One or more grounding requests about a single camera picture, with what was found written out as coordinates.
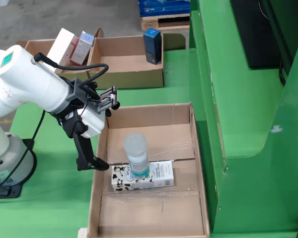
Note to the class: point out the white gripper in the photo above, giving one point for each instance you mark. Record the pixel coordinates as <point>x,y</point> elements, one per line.
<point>94,121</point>

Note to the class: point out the translucent white suction cup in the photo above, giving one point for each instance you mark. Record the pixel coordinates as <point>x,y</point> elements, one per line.
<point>137,158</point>

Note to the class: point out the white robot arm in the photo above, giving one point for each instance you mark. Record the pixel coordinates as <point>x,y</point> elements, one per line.
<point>22,79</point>

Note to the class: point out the cardboard box with green flap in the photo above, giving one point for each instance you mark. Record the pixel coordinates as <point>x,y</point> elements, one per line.
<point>129,62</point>

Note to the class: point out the cow print hand cream box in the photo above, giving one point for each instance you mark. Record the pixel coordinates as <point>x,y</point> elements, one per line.
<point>161,177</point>

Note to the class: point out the large cardboard tray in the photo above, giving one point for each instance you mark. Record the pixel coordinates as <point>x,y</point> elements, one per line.
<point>151,213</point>

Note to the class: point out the plain cardboard box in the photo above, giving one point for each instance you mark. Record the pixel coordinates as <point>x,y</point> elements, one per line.
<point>37,47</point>

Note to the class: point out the carton with lavender lid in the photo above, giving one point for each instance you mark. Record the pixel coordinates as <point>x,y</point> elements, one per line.
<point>83,49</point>

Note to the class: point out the pink carton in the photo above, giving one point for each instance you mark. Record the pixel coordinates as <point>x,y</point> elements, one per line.
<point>73,47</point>

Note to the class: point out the large white carton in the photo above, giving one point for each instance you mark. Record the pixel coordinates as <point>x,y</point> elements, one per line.
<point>60,45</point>

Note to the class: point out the dark blue carton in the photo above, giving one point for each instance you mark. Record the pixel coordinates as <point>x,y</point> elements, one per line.
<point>152,47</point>

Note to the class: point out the beige foam block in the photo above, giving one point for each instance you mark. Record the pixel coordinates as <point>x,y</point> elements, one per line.
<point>83,233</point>

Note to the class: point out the wooden pallet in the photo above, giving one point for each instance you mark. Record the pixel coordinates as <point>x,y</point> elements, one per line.
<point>149,24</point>

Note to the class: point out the green metal shelf unit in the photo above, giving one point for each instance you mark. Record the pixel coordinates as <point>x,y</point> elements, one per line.
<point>241,99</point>

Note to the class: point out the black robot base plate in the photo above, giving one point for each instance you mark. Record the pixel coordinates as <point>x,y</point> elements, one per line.
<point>17,191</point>

